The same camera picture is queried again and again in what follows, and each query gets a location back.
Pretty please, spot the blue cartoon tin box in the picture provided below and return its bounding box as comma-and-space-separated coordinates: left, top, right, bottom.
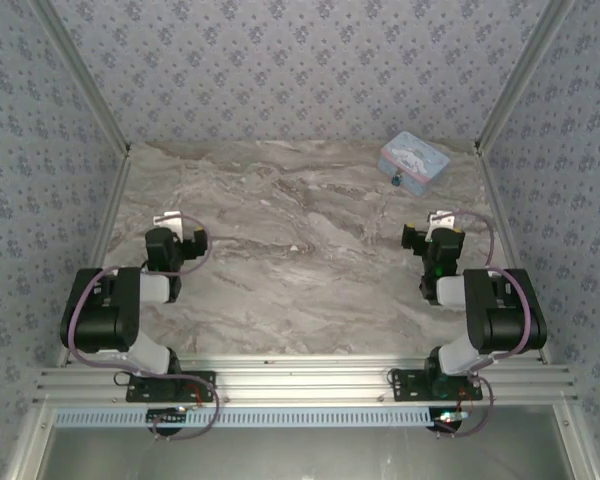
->
377, 130, 452, 198

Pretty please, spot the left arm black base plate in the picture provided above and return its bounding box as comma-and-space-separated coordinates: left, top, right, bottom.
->
125, 370, 217, 403

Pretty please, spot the grey metal sheet panel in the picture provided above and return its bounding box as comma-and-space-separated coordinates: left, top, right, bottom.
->
34, 427, 576, 480

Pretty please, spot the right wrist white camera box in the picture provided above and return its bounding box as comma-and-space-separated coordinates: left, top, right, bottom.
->
426, 210, 456, 232

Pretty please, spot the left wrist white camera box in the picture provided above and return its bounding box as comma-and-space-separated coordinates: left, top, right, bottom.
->
153, 211, 186, 237

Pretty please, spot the aluminium table side rail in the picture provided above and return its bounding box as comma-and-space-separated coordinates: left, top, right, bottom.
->
474, 147, 552, 365
57, 149, 132, 366

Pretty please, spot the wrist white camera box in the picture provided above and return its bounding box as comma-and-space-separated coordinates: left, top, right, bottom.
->
426, 210, 456, 232
153, 211, 186, 237

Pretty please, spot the aluminium frame post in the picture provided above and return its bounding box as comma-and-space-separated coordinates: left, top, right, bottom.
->
473, 0, 577, 156
29, 0, 132, 156

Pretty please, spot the aluminium mounting beam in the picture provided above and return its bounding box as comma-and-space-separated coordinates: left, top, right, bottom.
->
32, 355, 579, 407

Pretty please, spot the black circuit board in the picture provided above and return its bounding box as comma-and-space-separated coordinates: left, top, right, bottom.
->
432, 409, 469, 432
146, 407, 189, 427

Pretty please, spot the pale slotted cable duct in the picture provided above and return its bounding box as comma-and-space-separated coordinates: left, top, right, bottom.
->
53, 405, 432, 429

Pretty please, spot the aluminium lower frame bar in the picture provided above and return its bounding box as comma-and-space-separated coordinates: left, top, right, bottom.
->
552, 403, 600, 480
7, 404, 56, 480

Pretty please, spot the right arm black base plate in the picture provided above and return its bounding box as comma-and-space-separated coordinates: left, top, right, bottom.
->
389, 368, 484, 401

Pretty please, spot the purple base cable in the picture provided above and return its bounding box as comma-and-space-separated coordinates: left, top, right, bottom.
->
437, 375, 492, 439
149, 387, 221, 442

